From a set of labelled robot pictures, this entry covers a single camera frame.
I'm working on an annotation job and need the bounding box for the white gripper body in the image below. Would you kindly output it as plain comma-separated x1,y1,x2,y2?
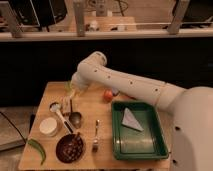
70,72,90,96

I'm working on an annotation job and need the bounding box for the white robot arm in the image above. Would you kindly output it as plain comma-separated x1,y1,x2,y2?
71,51,213,171

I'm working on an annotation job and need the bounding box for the green translucent cup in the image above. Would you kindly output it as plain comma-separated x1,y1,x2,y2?
65,81,72,92

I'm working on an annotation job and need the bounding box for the metal cup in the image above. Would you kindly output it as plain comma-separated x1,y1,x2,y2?
69,112,82,129

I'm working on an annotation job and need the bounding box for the red orange tomato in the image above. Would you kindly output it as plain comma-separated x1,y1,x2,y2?
103,89,113,102

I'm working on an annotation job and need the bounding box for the blue block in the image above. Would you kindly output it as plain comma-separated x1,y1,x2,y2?
111,89,119,96

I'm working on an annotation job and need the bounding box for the wooden board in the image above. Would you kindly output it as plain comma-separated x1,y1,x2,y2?
18,82,170,171

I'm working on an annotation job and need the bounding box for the white round container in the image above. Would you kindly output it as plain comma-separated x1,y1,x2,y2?
39,117,58,136

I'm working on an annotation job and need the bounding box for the metal fork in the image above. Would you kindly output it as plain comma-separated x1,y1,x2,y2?
92,120,100,152

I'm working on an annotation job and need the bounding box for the grey folded cloth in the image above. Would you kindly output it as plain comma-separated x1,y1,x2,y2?
122,108,143,131

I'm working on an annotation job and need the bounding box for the dark brown bowl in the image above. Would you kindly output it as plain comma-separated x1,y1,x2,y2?
56,133,85,163

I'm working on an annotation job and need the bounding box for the green chili pepper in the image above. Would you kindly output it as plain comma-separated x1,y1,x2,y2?
27,139,46,164

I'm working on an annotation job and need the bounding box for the green plastic tray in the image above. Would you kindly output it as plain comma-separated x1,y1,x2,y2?
111,101,169,160

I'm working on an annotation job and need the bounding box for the white handled measuring spoon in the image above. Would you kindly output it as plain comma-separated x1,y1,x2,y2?
49,102,73,134

